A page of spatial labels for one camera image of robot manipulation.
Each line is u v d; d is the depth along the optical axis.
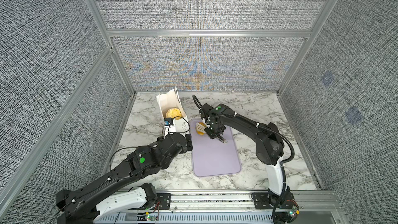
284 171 0.58
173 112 0.85
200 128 0.93
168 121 0.57
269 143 0.54
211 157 0.88
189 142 0.60
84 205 0.39
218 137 0.81
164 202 0.73
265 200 0.74
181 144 0.47
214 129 0.76
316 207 0.74
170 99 0.86
